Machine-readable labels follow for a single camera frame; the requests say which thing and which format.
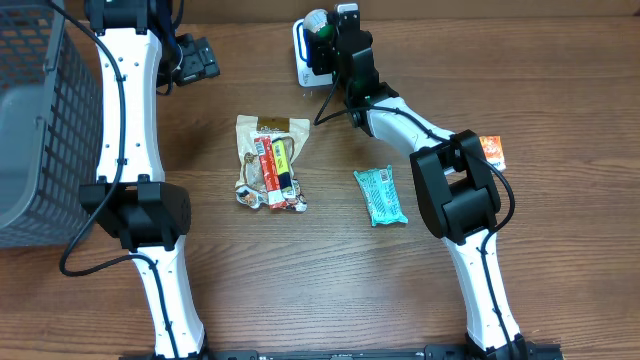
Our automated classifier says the yellow black tube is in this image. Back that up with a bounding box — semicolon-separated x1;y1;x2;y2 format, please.
272;139;295;198

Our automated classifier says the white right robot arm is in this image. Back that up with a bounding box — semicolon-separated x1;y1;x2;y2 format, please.
302;3;526;359

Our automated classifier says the red snack bar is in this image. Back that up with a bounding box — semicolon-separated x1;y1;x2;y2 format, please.
254;136;286;209

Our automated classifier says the orange white small packet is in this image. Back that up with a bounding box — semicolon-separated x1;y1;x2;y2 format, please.
479;136;506;172

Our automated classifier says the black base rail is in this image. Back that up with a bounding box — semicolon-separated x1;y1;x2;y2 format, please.
119;342;564;360

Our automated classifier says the beige snack bag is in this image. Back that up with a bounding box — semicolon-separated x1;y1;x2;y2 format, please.
235;115;310;213

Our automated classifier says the teal white snack packet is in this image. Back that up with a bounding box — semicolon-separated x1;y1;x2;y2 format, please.
353;165;408;227

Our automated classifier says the green lid jar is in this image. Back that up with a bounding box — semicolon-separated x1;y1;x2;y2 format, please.
303;9;334;41

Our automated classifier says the grey plastic mesh basket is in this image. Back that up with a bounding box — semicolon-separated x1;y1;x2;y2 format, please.
1;1;102;248

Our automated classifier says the white barcode scanner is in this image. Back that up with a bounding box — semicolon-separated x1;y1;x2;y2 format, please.
292;19;332;88

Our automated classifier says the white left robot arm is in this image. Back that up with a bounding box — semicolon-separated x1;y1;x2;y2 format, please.
59;0;220;359

